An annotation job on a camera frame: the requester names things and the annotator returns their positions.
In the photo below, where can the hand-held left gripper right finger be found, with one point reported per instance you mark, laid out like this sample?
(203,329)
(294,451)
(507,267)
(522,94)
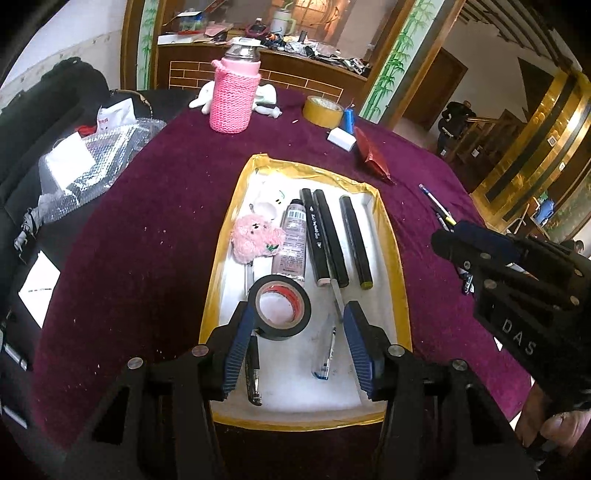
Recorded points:
(358,350)

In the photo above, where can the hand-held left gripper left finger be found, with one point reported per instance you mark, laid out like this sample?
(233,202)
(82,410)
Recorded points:
(240,350)

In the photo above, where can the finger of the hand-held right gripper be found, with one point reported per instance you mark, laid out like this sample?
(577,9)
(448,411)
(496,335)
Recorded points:
(461,254)
(489,240)

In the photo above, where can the clear pen blue ink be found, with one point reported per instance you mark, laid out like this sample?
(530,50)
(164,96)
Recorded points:
(327,350)

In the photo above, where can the dark gel pen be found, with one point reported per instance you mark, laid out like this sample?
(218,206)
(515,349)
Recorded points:
(254,378)

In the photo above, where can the black tape roll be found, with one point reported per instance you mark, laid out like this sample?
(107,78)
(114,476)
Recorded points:
(258,323)

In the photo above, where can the thin silver pen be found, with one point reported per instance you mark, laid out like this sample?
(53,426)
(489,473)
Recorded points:
(337,300)

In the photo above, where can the white foam tray gold-taped edges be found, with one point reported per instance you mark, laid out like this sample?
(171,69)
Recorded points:
(300,397)

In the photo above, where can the black marker yellow end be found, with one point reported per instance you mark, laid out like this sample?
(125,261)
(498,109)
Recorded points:
(355,240)

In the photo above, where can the pink plush topped pen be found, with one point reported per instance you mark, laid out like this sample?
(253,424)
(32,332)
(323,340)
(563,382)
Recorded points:
(256,237)

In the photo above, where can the silver tube black cap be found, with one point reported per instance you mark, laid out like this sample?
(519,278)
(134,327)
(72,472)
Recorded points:
(291,240)

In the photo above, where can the black marker pink end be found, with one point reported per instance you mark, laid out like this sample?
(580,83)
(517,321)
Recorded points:
(316,230)

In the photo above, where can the person's right hand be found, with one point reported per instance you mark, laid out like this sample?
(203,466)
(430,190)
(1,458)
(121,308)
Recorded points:
(568,427)

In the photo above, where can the grey pen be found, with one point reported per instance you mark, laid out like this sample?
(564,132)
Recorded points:
(442,219)

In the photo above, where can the white pen blue cap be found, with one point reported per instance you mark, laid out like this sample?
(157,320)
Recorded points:
(431,197)

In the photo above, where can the wooden stair railing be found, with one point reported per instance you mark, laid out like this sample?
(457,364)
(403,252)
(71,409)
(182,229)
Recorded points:
(489,143)

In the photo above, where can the golden pillar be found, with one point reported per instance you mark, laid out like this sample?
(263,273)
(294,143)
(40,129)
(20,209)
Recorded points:
(540,138)

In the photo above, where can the red foil packet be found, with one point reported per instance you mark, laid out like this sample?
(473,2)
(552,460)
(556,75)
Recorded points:
(374,154)

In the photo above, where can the wooden door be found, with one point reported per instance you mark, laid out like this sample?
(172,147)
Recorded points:
(434,92)

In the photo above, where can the small white box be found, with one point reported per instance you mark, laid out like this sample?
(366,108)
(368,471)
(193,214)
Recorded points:
(340,138)

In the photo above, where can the blue battery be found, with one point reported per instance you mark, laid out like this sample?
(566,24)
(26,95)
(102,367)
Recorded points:
(348,121)

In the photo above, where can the bamboo painted panel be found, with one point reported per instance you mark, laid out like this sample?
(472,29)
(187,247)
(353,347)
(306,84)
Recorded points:
(397,64)

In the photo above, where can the yellow tape roll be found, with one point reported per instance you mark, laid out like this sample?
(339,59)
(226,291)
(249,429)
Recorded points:
(318,115)

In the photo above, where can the white paper card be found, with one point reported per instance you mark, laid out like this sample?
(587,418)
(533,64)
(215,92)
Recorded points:
(39,288)

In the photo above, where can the bubble wrap bag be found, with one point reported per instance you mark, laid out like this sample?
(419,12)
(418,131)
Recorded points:
(106,161)

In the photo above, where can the grey folded umbrella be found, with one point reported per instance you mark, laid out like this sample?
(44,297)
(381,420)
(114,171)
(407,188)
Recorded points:
(30,228)

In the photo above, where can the pink knitted sleeve bottle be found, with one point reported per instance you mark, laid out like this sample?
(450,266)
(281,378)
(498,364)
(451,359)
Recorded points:
(231,101)

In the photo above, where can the wooden counter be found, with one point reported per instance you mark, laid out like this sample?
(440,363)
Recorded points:
(286,76)

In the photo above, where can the white plush toy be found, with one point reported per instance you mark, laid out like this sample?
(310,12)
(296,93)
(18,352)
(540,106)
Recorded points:
(268,94)

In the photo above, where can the clutter on counter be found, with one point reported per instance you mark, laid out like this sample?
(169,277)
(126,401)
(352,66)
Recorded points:
(304,48)

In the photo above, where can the white packet red print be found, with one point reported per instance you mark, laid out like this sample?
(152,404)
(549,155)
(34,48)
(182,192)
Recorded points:
(115,117)

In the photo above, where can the black bag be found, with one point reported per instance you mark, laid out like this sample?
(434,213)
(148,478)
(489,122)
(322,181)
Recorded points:
(41,106)

